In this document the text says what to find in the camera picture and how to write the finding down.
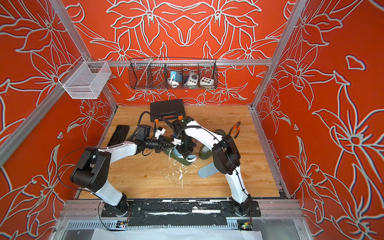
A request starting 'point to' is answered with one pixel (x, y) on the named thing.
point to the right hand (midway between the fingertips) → (181, 157)
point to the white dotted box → (205, 81)
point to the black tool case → (167, 109)
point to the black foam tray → (119, 135)
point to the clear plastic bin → (85, 80)
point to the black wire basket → (154, 73)
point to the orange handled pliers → (238, 126)
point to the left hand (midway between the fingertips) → (173, 145)
